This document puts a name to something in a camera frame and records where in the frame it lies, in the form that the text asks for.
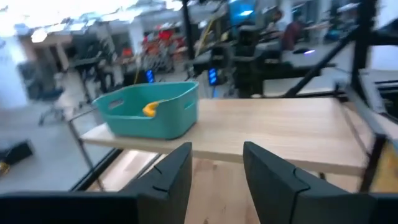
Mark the teal plastic tray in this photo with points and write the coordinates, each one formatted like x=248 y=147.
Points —
x=168 y=121

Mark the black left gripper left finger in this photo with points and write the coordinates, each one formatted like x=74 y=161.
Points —
x=168 y=183

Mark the person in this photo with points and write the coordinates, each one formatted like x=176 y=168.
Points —
x=290 y=34

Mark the black desk beam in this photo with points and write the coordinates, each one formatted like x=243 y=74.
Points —
x=314 y=73

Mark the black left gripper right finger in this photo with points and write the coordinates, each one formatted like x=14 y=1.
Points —
x=273 y=186

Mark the wooden riser with black frame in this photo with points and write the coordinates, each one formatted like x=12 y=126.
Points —
x=264 y=130

